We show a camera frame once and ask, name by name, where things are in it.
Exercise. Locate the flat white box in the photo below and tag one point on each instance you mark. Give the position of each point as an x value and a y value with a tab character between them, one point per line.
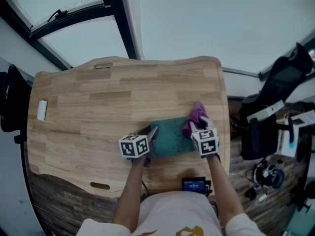
265	111

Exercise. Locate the white paper roll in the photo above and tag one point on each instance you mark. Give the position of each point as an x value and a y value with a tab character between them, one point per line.
42	110

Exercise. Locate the white stool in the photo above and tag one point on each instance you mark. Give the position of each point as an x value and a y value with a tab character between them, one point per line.
285	141

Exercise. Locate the small blue object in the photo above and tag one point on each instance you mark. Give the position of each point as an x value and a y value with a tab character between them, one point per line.
292	145

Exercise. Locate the green rectangular board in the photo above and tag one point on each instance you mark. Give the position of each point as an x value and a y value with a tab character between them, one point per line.
169	139

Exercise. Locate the person's right forearm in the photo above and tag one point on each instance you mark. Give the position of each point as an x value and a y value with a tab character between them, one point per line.
224	190

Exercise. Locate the white power adapter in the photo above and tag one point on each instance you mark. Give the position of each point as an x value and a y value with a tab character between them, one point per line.
262	197

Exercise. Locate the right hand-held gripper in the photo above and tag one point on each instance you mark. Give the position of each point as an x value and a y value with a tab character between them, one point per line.
205	144

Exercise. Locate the person's white shirt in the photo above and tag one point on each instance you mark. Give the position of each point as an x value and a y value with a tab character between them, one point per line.
177	215

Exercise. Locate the large black framed window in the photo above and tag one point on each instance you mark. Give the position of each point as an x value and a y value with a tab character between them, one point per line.
123	21

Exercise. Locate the purple cloth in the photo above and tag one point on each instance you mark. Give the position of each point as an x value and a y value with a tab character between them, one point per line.
195	114

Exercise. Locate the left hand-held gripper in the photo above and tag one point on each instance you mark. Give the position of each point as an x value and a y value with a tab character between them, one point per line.
134	146

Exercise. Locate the person's left forearm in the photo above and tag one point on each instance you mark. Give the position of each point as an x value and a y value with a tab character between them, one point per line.
130	195

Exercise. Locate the black and white floor device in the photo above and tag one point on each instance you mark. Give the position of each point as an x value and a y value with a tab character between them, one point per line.
270	176

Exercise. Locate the small black screen device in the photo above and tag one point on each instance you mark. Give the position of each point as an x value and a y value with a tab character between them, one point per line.
194	186

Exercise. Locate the black mesh office chair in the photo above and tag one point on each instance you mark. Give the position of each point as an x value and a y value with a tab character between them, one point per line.
14	102
261	136

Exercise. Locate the small black floor block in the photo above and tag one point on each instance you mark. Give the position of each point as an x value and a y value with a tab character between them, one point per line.
251	193

